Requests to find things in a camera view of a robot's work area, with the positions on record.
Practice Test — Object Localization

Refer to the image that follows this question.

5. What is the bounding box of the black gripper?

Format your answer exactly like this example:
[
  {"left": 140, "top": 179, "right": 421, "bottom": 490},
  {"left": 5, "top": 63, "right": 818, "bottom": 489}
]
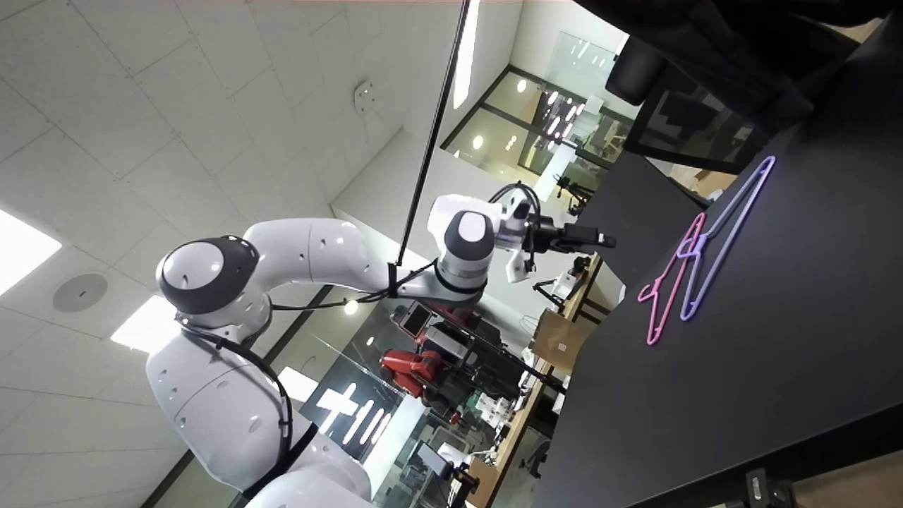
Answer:
[{"left": 528, "top": 222, "right": 614, "bottom": 258}]

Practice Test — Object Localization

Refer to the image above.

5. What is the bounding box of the purple neon cable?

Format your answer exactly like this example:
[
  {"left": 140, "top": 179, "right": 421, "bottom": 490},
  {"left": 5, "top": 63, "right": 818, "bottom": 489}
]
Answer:
[{"left": 674, "top": 153, "right": 781, "bottom": 325}]

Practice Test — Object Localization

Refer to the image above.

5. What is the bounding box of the pink plastic hanger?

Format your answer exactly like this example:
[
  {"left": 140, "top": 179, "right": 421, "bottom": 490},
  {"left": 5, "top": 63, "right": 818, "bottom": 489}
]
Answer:
[{"left": 636, "top": 212, "right": 710, "bottom": 351}]

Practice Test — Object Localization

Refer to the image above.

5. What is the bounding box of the black upright board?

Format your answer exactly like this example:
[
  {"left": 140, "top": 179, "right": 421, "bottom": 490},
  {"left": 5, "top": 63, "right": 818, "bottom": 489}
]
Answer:
[{"left": 572, "top": 150, "right": 717, "bottom": 284}]

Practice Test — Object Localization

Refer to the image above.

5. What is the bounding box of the brown cardboard box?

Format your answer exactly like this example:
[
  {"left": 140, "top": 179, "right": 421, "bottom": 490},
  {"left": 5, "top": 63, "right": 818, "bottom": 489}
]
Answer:
[{"left": 528, "top": 308, "right": 597, "bottom": 377}]

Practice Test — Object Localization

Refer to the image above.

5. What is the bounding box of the thin black pole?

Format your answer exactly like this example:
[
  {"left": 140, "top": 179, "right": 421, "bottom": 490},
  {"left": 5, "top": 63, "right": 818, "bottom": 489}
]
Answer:
[{"left": 387, "top": 0, "right": 470, "bottom": 284}]

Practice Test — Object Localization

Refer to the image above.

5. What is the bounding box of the red and black equipment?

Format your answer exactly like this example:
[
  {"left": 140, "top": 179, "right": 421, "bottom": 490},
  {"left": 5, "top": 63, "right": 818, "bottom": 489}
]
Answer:
[{"left": 377, "top": 318, "right": 510, "bottom": 399}]

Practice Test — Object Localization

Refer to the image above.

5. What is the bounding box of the light wooden desk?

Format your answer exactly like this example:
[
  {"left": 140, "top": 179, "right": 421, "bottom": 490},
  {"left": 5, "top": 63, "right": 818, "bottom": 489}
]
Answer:
[{"left": 466, "top": 370, "right": 559, "bottom": 508}]

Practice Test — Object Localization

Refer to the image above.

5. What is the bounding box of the square ceiling light panel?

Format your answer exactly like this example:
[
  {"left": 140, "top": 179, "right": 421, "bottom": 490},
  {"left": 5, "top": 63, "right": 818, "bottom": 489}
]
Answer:
[
  {"left": 106, "top": 290, "right": 185, "bottom": 355},
  {"left": 0, "top": 207, "right": 66, "bottom": 296}
]

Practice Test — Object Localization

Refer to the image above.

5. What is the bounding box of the round ceiling speaker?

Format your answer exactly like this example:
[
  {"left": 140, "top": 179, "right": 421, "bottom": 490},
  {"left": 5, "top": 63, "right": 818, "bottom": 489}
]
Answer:
[{"left": 50, "top": 270, "right": 109, "bottom": 317}]

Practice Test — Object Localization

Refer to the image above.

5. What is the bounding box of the black clamp mount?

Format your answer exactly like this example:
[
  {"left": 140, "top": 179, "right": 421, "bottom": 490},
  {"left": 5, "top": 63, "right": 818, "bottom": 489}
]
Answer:
[{"left": 737, "top": 466, "right": 801, "bottom": 508}]

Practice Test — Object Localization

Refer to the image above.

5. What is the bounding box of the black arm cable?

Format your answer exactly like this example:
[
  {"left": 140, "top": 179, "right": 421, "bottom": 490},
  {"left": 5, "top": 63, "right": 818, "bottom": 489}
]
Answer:
[{"left": 181, "top": 258, "right": 446, "bottom": 502}]

